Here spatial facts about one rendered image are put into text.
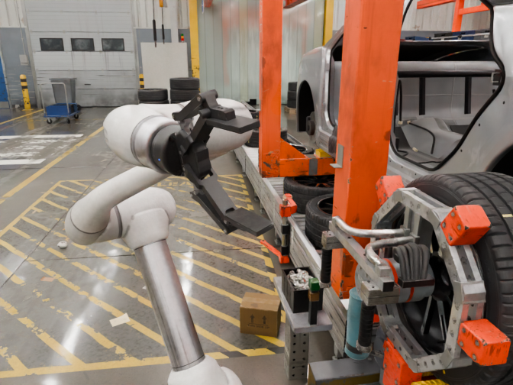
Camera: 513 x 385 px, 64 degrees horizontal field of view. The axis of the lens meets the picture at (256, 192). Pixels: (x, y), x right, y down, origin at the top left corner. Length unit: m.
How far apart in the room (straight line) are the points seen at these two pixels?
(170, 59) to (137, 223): 10.87
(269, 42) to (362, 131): 1.97
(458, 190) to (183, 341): 0.90
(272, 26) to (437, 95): 1.63
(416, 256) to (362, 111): 0.66
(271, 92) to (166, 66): 8.70
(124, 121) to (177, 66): 11.29
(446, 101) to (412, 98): 0.33
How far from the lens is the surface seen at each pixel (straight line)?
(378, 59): 1.63
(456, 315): 1.22
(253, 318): 2.45
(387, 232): 1.34
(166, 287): 1.26
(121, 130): 0.72
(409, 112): 3.99
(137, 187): 0.99
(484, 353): 1.18
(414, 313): 1.66
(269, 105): 3.49
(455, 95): 4.23
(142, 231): 1.25
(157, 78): 12.06
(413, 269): 1.16
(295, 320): 1.86
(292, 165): 3.63
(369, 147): 1.66
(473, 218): 1.16
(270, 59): 3.47
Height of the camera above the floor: 1.52
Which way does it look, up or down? 18 degrees down
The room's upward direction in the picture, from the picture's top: straight up
